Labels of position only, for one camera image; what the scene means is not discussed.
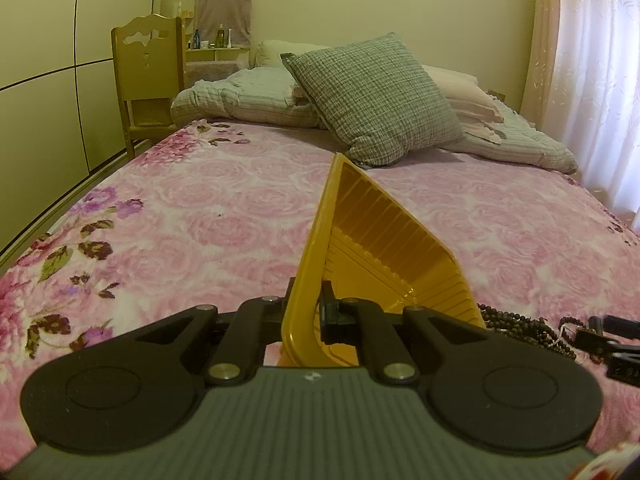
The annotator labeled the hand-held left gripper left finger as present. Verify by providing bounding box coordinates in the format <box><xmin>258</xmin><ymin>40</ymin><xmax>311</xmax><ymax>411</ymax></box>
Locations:
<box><xmin>132</xmin><ymin>280</ymin><xmax>297</xmax><ymax>387</ymax></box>

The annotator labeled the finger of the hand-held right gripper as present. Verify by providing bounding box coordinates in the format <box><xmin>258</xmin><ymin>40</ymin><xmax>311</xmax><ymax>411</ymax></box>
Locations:
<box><xmin>575</xmin><ymin>331</ymin><xmax>640</xmax><ymax>387</ymax></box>
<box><xmin>589</xmin><ymin>314</ymin><xmax>640</xmax><ymax>342</ymax></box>

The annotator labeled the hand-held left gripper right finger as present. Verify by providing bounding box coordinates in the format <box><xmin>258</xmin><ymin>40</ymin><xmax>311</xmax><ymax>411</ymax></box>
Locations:
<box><xmin>318</xmin><ymin>281</ymin><xmax>492</xmax><ymax>387</ymax></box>

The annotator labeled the small dark bead necklace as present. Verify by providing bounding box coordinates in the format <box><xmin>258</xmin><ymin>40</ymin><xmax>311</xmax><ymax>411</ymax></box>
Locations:
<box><xmin>477</xmin><ymin>302</ymin><xmax>578</xmax><ymax>361</ymax></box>

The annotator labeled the yellow plastic tray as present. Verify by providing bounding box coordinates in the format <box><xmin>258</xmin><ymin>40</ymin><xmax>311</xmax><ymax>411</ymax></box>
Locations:
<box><xmin>281</xmin><ymin>152</ymin><xmax>487</xmax><ymax>368</ymax></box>

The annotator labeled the white red blurred object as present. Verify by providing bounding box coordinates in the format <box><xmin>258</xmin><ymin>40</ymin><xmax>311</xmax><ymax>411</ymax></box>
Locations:
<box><xmin>570</xmin><ymin>441</ymin><xmax>637</xmax><ymax>480</ymax></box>

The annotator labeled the pink floral blanket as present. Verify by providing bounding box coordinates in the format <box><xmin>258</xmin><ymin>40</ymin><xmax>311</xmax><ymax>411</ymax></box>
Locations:
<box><xmin>0</xmin><ymin>119</ymin><xmax>640</xmax><ymax>466</ymax></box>

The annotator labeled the striped folded quilt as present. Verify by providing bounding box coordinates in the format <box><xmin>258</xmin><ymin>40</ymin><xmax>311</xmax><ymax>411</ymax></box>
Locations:
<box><xmin>171</xmin><ymin>66</ymin><xmax>579</xmax><ymax>176</ymax></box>

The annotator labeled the grey checkered pillow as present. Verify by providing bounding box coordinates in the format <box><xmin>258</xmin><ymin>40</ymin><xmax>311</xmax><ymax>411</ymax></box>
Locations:
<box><xmin>280</xmin><ymin>32</ymin><xmax>466</xmax><ymax>168</ymax></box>

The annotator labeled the white sheer curtain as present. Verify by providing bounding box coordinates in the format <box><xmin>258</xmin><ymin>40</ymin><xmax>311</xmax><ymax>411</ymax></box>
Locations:
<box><xmin>542</xmin><ymin>0</ymin><xmax>640</xmax><ymax>238</ymax></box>

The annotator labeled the cream dressing table shelf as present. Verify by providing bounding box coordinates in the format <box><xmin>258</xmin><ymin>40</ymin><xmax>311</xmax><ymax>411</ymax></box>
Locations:
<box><xmin>182</xmin><ymin>44</ymin><xmax>251</xmax><ymax>86</ymax></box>

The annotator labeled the cream pillow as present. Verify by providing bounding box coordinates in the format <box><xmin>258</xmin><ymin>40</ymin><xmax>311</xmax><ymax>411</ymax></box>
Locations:
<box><xmin>249</xmin><ymin>39</ymin><xmax>333</xmax><ymax>70</ymax></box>

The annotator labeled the pink pillow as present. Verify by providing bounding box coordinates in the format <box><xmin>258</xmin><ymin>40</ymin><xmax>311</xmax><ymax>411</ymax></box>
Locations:
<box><xmin>422</xmin><ymin>64</ymin><xmax>505</xmax><ymax>125</ymax></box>

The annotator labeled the wooden chair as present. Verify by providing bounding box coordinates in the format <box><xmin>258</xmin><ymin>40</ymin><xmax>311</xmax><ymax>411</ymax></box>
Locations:
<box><xmin>111</xmin><ymin>14</ymin><xmax>187</xmax><ymax>159</ymax></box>

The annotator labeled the beige drape curtain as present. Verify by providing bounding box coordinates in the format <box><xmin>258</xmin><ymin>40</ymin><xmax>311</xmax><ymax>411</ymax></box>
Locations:
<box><xmin>520</xmin><ymin>0</ymin><xmax>568</xmax><ymax>131</ymax></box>

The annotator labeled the cloth-covered mirror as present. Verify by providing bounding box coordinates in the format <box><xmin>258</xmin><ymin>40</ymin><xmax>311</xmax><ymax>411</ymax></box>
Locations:
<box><xmin>195</xmin><ymin>0</ymin><xmax>255</xmax><ymax>48</ymax></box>

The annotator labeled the cream wardrobe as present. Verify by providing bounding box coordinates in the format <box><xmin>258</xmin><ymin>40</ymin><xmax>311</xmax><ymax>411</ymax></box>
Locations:
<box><xmin>0</xmin><ymin>0</ymin><xmax>166</xmax><ymax>256</ymax></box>

